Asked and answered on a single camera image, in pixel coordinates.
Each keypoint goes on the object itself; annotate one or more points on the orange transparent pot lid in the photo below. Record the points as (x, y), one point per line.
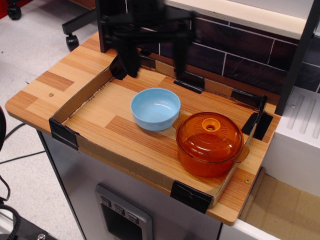
(208, 137)

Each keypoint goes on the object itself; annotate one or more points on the toy oven control panel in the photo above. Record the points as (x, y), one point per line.
(122, 219)

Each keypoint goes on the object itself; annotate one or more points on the white toy sink unit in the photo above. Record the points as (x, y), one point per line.
(293, 156)

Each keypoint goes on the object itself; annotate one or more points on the cardboard fence with black tape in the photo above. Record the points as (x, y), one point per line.
(255, 127)

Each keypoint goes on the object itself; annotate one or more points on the light blue bowl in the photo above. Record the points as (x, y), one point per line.
(155, 109)

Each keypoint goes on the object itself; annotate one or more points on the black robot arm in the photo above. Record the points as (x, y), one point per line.
(137, 7)

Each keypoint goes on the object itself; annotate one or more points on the black shelf post right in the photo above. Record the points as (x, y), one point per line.
(302, 48)

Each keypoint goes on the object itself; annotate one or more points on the orange transparent pot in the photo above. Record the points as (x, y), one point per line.
(208, 170)

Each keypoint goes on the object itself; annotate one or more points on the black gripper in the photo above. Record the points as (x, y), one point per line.
(166, 26)

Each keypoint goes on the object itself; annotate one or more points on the light wooden shelf board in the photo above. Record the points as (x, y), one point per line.
(249, 16)

